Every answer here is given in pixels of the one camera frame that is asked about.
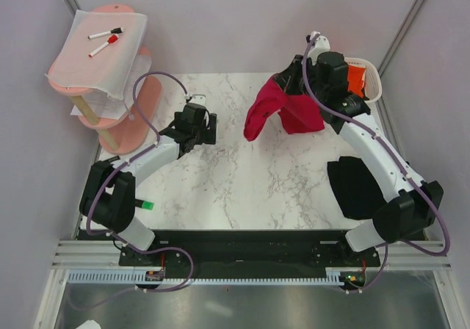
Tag white slotted cable duct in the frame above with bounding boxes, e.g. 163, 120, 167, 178
67, 269, 344, 286

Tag aluminium frame rail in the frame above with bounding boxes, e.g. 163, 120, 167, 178
51, 240, 452, 271

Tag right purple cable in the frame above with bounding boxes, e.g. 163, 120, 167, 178
303, 33, 452, 295

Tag crumpled white paper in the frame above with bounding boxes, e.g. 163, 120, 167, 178
76, 319, 101, 329

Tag white paper sheets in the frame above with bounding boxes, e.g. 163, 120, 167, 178
84, 54, 152, 120

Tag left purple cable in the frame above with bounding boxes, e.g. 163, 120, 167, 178
65, 70, 195, 311

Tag red t shirt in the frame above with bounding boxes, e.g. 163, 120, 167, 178
243, 75, 325, 142

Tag orange t shirt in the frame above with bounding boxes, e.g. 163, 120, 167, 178
347, 64, 366, 98

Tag white mesh cloth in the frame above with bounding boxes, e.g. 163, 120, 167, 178
48, 10, 148, 101

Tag green capped marker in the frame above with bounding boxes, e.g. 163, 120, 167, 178
135, 199, 154, 210

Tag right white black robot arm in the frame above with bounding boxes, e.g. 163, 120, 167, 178
282, 32, 450, 266

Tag white plastic basket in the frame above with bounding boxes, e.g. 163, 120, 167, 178
345, 57, 382, 104

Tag black capped whiteboard marker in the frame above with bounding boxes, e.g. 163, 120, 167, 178
87, 27, 125, 40

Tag purple cable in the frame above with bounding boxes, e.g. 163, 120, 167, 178
65, 70, 195, 311
303, 33, 452, 295

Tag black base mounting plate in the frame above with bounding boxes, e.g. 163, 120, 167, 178
119, 230, 380, 278

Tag pink tiered shelf stand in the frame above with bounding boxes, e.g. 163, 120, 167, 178
46, 4, 162, 154

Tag black folded t shirt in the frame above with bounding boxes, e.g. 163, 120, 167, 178
327, 156, 386, 220

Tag red capped whiteboard marker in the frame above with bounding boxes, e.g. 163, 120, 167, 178
88, 34, 119, 58

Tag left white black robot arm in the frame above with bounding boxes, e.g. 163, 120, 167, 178
79, 94, 217, 265

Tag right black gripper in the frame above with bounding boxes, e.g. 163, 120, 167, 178
274, 54, 328, 103

